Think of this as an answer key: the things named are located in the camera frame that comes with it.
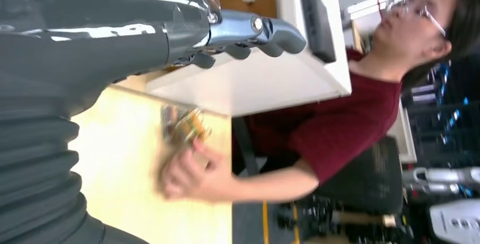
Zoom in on black adapter box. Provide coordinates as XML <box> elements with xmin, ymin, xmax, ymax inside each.
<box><xmin>299</xmin><ymin>0</ymin><xmax>337</xmax><ymax>64</ymax></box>

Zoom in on person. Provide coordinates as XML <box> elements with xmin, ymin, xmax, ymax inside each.
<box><xmin>161</xmin><ymin>0</ymin><xmax>480</xmax><ymax>204</ymax></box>

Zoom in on yellow printed ID card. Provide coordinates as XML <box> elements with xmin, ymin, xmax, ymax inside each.
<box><xmin>160</xmin><ymin>103</ymin><xmax>212</xmax><ymax>161</ymax></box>

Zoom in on white black humanoid robot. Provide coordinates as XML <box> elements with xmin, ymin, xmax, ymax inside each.
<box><xmin>276</xmin><ymin>166</ymin><xmax>480</xmax><ymax>244</ymax></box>

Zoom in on black office chair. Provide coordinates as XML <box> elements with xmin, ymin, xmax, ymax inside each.
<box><xmin>232</xmin><ymin>116</ymin><xmax>405</xmax><ymax>217</ymax></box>

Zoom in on eyeglasses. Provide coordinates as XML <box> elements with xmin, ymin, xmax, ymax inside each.
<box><xmin>385</xmin><ymin>0</ymin><xmax>448</xmax><ymax>37</ymax></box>

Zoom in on white desk riser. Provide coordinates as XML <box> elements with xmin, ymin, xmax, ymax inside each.
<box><xmin>145</xmin><ymin>0</ymin><xmax>353</xmax><ymax>118</ymax></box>

